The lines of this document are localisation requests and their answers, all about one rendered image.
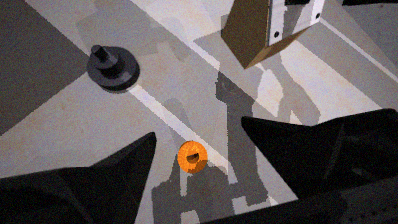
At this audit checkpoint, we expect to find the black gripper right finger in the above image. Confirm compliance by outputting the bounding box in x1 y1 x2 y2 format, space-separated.
241 108 397 199

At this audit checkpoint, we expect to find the black shaft on round pedestal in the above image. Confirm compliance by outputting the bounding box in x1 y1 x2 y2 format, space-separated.
87 45 140 91

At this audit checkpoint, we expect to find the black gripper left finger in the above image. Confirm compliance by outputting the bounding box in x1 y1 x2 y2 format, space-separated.
0 132 157 224

